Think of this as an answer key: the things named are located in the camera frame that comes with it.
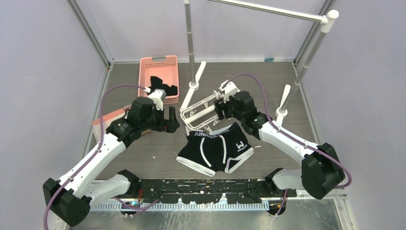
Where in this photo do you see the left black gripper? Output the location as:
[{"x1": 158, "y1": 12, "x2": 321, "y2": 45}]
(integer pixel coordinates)
[{"x1": 140, "y1": 104, "x2": 179, "y2": 134}]

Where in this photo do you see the white clip hanger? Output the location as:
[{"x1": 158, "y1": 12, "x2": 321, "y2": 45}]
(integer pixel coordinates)
[{"x1": 180, "y1": 89, "x2": 224, "y2": 135}]

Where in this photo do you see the black boxer briefs white trim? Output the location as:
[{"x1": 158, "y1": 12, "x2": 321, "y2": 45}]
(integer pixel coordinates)
[{"x1": 176, "y1": 122, "x2": 254, "y2": 177}]

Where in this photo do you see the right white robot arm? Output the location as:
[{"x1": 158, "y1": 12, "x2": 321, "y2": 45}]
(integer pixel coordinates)
[{"x1": 214, "y1": 91, "x2": 347, "y2": 199}]

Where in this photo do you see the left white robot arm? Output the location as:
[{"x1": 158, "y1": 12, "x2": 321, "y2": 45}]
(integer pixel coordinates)
[{"x1": 43, "y1": 97, "x2": 180, "y2": 227}]

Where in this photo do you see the small teal clip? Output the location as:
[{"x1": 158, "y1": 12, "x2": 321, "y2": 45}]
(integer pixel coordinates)
[{"x1": 264, "y1": 57, "x2": 274, "y2": 62}]

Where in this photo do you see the black garment in basket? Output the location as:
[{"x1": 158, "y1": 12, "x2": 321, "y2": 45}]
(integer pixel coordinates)
[{"x1": 147, "y1": 76, "x2": 178, "y2": 96}]

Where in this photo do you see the pink plastic basket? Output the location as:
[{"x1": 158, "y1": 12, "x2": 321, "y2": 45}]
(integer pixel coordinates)
[{"x1": 138, "y1": 55, "x2": 180, "y2": 104}]

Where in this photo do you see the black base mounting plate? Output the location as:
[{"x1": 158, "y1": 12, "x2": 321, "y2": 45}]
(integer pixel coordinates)
[{"x1": 118, "y1": 179, "x2": 284, "y2": 204}]

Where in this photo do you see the pink checked cloth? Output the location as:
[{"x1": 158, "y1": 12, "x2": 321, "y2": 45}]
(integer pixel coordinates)
[{"x1": 92, "y1": 105, "x2": 131, "y2": 142}]

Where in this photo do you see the silver clothes rack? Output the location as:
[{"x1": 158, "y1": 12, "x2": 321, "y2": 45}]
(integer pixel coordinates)
[{"x1": 184, "y1": 0, "x2": 339, "y2": 125}]

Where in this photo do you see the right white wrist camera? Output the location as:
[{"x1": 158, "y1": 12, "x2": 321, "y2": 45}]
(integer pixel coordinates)
[{"x1": 218, "y1": 80, "x2": 240, "y2": 102}]

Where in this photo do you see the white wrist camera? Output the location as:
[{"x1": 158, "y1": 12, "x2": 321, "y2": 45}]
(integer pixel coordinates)
[
  {"x1": 218, "y1": 80, "x2": 240, "y2": 102},
  {"x1": 148, "y1": 89, "x2": 166, "y2": 111}
]

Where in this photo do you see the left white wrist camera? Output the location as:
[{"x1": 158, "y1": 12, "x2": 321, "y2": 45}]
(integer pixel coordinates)
[{"x1": 148, "y1": 89, "x2": 166, "y2": 111}]

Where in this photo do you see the aluminium frame post right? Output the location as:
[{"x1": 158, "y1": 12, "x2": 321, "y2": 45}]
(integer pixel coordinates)
[{"x1": 293, "y1": 0, "x2": 336, "y2": 67}]

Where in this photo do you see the aluminium frame post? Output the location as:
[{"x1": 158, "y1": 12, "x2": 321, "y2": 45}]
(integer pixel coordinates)
[
  {"x1": 293, "y1": 0, "x2": 336, "y2": 67},
  {"x1": 67, "y1": 0, "x2": 115, "y2": 66}
]

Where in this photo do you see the aluminium frame post left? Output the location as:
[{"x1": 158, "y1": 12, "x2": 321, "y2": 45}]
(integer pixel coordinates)
[{"x1": 67, "y1": 0, "x2": 115, "y2": 66}]

